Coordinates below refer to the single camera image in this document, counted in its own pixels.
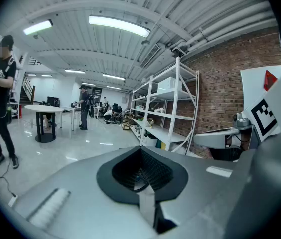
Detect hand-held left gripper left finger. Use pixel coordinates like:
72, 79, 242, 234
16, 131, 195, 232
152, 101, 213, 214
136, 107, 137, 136
12, 145, 160, 239

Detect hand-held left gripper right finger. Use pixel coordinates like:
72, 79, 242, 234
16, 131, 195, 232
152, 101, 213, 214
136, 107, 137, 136
140, 145, 251, 239

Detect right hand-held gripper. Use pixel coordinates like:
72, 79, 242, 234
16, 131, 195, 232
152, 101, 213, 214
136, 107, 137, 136
192, 46, 281, 150

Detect white power strip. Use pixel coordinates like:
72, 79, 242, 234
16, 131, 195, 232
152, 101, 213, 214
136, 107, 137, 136
7, 194, 19, 208

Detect white metal shelving rack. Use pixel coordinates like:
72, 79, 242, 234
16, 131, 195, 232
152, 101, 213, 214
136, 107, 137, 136
129, 57, 200, 157

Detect white board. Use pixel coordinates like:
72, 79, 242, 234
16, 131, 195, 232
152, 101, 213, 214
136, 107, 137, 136
240, 64, 281, 112

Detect white box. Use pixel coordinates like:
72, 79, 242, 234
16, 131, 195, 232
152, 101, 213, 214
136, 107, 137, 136
156, 76, 183, 94

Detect white rectangular table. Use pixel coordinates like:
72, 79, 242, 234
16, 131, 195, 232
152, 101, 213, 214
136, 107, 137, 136
60, 105, 82, 131

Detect black computer case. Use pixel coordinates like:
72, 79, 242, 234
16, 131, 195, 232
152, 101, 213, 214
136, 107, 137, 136
46, 96, 61, 107

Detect white ceiling air vent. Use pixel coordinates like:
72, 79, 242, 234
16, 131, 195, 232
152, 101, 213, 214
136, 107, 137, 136
139, 43, 161, 69

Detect staircase with wooden railing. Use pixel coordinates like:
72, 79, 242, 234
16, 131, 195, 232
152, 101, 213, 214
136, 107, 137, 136
20, 72, 37, 104

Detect white ceiling pipes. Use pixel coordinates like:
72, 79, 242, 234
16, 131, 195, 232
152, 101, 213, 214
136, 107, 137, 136
172, 0, 279, 57

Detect round white pedestal table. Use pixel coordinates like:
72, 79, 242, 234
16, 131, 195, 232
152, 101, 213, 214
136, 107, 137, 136
24, 104, 64, 143

